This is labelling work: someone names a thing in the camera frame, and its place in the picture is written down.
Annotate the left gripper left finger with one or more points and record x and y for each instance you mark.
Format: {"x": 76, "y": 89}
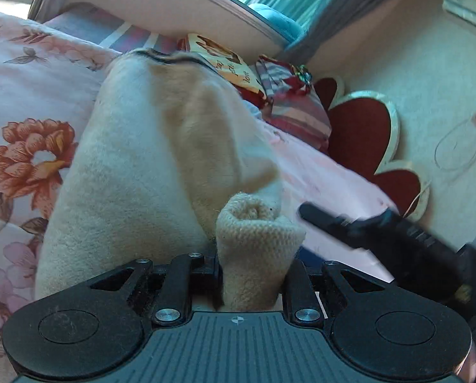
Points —
{"x": 188, "y": 277}

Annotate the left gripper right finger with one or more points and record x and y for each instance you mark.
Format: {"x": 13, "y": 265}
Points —
{"x": 301, "y": 306}

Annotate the red white scalloped headboard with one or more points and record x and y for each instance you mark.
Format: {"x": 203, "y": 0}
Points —
{"x": 365, "y": 138}

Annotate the pink floral bed sheet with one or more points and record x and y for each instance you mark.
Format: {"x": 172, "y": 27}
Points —
{"x": 48, "y": 84}

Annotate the light blue ruffled cloth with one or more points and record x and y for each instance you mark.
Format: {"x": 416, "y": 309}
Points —
{"x": 253, "y": 110}

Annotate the striped red grey pillow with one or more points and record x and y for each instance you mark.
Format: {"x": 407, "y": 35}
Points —
{"x": 295, "y": 110}

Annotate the yellow red folded blanket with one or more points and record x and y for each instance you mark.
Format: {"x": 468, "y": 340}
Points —
{"x": 229, "y": 65}

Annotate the striped mattress cover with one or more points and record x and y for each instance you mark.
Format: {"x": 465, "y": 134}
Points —
{"x": 91, "y": 23}

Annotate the cream striped knit sweater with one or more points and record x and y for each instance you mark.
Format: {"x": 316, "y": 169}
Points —
{"x": 171, "y": 162}

